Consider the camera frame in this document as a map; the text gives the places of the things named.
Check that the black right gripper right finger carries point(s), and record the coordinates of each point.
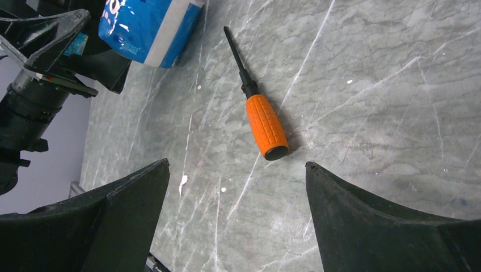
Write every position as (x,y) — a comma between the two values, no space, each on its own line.
(357,230)

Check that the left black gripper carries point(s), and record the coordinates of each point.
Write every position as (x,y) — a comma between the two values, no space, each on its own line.
(54,41)

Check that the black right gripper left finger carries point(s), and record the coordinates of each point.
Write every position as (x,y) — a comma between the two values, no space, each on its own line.
(109,228)

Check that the blue monster-face roll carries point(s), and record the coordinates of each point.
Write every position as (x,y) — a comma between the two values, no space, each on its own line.
(151,32)

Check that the black orange screwdriver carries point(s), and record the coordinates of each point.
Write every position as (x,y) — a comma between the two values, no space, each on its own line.
(264,122)

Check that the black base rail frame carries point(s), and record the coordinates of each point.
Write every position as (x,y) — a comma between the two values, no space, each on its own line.
(154,265)

